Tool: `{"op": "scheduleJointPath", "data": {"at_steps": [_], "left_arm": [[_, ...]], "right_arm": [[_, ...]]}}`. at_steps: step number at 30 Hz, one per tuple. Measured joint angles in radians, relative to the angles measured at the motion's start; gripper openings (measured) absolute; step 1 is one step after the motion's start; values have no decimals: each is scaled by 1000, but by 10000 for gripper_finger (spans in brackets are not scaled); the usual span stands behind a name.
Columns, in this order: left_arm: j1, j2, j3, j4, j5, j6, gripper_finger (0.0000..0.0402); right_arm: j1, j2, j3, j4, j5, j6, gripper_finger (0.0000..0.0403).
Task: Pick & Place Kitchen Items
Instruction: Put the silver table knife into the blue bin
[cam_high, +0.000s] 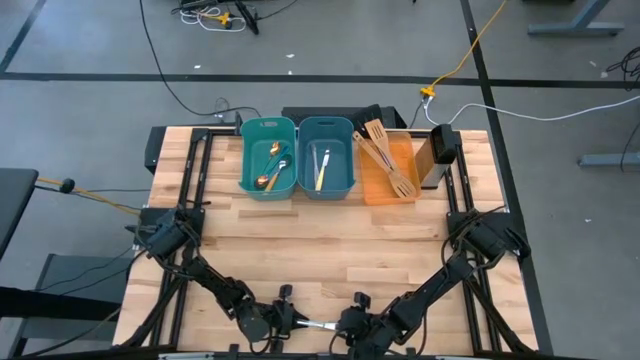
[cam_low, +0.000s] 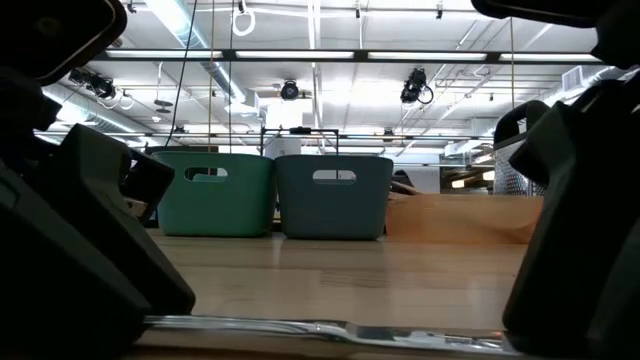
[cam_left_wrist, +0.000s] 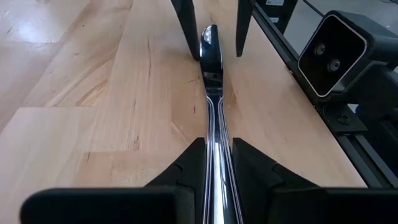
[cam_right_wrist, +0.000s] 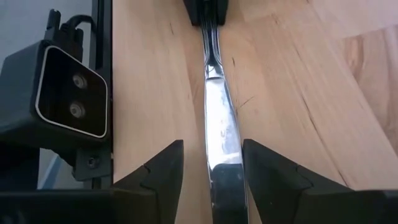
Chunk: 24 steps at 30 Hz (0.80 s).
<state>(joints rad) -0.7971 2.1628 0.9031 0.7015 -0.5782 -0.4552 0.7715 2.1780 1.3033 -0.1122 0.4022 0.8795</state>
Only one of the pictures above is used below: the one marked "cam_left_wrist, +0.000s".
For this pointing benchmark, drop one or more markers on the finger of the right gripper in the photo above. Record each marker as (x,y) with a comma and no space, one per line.
(188,28)
(244,25)

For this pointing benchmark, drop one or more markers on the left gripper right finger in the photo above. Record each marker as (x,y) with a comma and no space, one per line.
(252,174)

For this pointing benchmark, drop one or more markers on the black depth camera box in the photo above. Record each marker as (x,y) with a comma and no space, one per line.
(332,53)

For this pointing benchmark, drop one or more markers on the silver butter knife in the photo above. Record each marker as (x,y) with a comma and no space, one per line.
(214,124)

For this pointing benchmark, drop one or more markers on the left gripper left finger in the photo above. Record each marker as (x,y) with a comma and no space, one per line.
(192,174)

